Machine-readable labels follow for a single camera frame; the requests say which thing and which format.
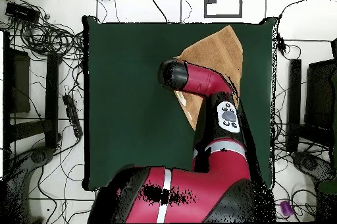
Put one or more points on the orange terry towel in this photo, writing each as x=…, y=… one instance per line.
x=218, y=50

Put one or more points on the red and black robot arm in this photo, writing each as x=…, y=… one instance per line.
x=205, y=81

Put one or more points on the black flat box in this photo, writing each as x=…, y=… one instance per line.
x=22, y=13

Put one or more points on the dark green table cloth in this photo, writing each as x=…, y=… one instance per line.
x=131, y=102

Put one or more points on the black power strip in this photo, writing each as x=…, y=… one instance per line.
x=72, y=114

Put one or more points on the grey curved stand base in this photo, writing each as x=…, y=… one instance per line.
x=310, y=163
x=39, y=155

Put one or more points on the small purple cylinder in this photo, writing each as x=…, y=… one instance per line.
x=286, y=207

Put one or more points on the grey square floor frame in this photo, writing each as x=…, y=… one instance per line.
x=223, y=16

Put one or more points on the black metal frame stand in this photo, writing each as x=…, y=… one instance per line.
x=51, y=89
x=294, y=89

